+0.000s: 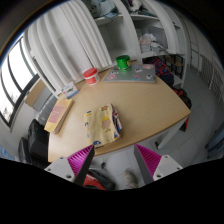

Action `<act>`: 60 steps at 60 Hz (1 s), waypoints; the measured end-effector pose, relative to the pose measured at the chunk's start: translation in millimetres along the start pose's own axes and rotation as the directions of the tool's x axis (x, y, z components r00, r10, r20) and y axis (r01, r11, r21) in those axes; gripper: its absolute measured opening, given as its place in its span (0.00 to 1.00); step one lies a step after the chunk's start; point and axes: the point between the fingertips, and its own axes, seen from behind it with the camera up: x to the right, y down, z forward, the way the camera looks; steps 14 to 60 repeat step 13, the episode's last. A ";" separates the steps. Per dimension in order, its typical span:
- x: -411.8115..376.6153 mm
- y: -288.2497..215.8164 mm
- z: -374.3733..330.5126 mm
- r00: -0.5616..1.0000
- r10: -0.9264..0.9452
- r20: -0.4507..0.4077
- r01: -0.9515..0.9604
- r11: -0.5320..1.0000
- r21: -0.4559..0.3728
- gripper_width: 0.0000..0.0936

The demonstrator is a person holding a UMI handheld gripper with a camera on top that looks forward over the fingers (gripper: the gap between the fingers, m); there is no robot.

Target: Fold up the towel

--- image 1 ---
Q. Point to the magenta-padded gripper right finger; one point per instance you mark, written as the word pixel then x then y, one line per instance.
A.
pixel 165 165

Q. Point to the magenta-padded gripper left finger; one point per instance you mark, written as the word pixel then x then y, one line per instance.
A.
pixel 63 166

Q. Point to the black soft bag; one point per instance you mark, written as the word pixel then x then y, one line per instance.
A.
pixel 38 140

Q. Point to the red and black bag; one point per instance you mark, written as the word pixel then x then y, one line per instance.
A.
pixel 96 181

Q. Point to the grey shoe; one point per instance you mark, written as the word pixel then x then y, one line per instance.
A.
pixel 130 179

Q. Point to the black hard suitcase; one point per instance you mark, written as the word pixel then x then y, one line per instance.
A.
pixel 24 150

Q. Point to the yellow and pink book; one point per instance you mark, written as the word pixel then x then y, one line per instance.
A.
pixel 58 115

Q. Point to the silver ribbed suitcase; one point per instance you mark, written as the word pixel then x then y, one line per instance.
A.
pixel 46 110

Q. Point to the red and black backpack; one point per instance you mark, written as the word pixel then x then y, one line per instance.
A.
pixel 184 100

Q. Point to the small white printed box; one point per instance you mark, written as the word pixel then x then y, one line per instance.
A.
pixel 70 90

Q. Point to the wooden and grey chair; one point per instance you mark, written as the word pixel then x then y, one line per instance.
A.
pixel 35 93

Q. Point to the white jar with red lid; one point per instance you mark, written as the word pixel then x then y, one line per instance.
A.
pixel 91 76

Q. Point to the grey laptop with stickers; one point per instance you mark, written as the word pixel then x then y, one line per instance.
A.
pixel 133 75

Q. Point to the dark framed window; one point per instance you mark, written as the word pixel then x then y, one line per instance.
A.
pixel 15 76

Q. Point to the green round can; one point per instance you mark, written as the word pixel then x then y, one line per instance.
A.
pixel 123 62

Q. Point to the white pleated curtain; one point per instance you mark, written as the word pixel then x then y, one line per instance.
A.
pixel 66 43

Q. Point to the white shelf unit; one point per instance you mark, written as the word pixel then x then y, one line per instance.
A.
pixel 150 33

